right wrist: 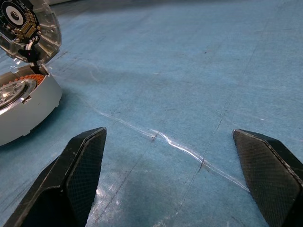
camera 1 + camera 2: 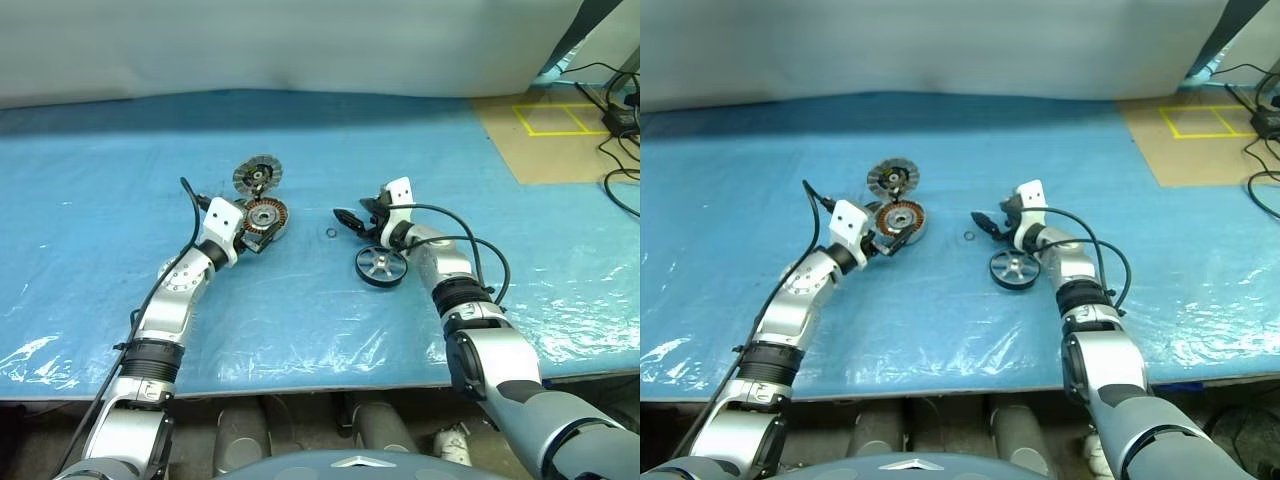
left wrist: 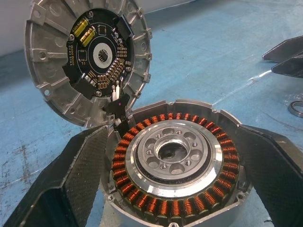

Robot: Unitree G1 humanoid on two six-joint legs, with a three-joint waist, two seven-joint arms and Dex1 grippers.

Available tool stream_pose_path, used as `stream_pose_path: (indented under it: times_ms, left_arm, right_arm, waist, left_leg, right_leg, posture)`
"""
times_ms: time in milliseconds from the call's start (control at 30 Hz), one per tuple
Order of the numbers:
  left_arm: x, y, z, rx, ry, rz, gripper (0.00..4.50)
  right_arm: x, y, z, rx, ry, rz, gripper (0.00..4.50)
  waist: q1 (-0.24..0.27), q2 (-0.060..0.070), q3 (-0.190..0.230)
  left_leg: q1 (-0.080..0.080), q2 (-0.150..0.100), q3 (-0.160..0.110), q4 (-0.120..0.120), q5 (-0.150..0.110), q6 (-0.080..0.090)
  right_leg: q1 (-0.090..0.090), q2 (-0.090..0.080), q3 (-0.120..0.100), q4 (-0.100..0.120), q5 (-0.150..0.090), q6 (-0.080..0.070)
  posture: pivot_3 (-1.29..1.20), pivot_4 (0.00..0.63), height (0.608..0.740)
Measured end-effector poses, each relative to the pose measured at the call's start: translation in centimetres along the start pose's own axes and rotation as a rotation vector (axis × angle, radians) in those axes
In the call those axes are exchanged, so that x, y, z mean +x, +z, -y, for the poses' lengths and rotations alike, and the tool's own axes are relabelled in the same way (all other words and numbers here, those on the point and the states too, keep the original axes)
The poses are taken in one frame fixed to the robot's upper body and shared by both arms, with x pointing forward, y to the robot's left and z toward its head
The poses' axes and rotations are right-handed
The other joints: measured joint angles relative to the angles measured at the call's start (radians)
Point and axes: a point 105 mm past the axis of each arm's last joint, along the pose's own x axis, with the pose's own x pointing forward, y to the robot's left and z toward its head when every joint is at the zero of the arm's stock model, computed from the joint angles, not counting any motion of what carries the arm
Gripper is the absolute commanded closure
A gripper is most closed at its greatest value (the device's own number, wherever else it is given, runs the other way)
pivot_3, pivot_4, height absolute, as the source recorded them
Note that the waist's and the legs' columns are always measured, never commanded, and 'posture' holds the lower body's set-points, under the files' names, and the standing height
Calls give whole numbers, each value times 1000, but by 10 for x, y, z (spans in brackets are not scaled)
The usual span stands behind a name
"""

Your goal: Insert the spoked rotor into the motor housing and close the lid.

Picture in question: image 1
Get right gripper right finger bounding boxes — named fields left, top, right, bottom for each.
left=232, top=128, right=303, bottom=227

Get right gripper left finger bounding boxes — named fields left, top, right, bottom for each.
left=3, top=127, right=107, bottom=227

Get silver motor base copper windings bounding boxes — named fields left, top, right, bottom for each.
left=0, top=65, right=63, bottom=147

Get motor cover with circuit board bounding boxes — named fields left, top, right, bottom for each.
left=0, top=0, right=62, bottom=65

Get blue table mat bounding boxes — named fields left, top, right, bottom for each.
left=0, top=0, right=303, bottom=227

